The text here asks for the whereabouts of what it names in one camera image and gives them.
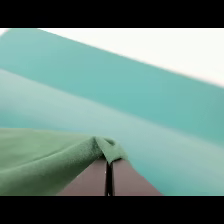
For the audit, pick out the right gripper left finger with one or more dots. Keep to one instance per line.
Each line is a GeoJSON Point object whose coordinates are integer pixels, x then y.
{"type": "Point", "coordinates": [90, 180]}

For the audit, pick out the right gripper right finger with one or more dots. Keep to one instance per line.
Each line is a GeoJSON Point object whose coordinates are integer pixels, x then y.
{"type": "Point", "coordinates": [133, 181]}

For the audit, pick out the green garment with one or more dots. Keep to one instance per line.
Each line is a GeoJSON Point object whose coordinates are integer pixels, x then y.
{"type": "Point", "coordinates": [40, 160]}

